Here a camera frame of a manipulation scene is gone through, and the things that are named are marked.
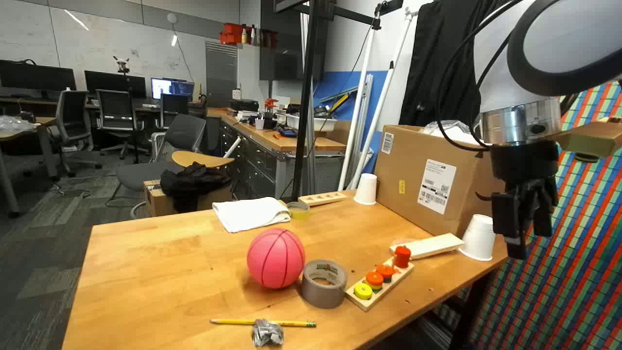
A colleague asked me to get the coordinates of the wooden office desk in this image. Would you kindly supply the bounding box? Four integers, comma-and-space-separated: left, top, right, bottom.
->
0, 114, 60, 219

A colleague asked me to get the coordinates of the yellow wrist camera mount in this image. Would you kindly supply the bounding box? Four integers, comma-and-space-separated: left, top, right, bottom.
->
556, 114, 622, 163

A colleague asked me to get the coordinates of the crumpled silver foil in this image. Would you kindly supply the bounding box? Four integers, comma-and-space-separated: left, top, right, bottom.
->
250, 316, 285, 347

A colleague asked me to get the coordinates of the black hanging cloth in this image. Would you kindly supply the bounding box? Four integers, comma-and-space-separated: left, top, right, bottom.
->
398, 0, 521, 128

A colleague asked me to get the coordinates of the yellow pencil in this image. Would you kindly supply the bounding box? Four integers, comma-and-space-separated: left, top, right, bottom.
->
208, 316, 318, 330

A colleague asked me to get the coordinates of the grey office chair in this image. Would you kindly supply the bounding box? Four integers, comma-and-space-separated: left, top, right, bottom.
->
114, 112, 208, 192

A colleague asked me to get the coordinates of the white tripod pole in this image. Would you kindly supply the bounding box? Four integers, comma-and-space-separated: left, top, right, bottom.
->
336, 25, 377, 192

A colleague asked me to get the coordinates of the pink rubber ball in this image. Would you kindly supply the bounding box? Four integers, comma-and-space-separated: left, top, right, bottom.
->
245, 227, 307, 291

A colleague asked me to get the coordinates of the lit blue computer screen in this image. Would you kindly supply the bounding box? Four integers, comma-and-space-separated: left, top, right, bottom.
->
149, 75, 196, 100

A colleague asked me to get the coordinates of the grey duct tape roll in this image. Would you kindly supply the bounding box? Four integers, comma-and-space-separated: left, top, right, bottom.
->
295, 258, 350, 308

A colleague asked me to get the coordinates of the black mesh office chair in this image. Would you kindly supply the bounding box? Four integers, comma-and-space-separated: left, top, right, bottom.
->
52, 87, 103, 176
95, 87, 151, 163

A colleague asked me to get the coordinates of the wide black monitor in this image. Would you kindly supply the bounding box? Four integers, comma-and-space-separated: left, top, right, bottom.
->
0, 58, 77, 100

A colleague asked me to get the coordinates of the black bag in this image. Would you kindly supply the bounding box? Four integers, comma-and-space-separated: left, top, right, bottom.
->
159, 161, 233, 213

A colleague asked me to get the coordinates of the small cardboard floor box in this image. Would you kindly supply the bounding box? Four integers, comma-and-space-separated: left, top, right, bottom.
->
142, 178, 235, 217

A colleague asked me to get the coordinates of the red toy cylinder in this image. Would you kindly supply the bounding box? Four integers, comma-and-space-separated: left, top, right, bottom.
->
392, 244, 414, 270

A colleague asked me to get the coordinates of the folded white towel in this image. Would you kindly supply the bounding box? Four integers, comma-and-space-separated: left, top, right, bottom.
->
210, 194, 293, 233

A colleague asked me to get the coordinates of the long white flat block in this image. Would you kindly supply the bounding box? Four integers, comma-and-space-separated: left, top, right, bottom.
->
388, 231, 466, 262

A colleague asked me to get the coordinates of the cardboard shipping box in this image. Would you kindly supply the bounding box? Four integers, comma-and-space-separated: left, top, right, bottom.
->
375, 122, 507, 238

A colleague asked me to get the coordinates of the blue board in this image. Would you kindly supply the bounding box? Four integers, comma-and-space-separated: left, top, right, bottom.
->
311, 67, 390, 124

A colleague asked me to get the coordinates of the round wooden stool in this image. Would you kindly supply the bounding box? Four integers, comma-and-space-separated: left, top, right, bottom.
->
169, 149, 237, 170

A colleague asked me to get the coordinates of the large white paper cup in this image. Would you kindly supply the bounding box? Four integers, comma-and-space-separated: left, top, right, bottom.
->
456, 211, 499, 262

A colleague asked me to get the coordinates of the wooden stacking toy board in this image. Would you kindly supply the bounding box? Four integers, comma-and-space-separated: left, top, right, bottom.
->
344, 254, 416, 310

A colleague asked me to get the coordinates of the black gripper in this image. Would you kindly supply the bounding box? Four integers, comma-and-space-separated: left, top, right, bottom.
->
489, 137, 559, 260

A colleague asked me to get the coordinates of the wooden strip with holes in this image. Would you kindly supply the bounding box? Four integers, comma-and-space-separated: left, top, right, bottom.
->
297, 190, 350, 209

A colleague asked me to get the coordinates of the multicoloured woven cloth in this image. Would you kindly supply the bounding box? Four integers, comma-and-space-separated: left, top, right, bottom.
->
468, 75, 622, 350

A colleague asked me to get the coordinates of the wooden workbench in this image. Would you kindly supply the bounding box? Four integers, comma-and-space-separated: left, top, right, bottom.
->
206, 104, 348, 200

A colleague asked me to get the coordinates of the black vertical pole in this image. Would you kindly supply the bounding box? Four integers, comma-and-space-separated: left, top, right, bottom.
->
289, 0, 326, 202

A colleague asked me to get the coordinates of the black computer monitor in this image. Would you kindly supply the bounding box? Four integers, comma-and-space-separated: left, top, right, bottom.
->
83, 67, 149, 98

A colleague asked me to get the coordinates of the yellow toy ring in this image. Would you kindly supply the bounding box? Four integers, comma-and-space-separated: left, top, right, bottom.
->
351, 281, 375, 301

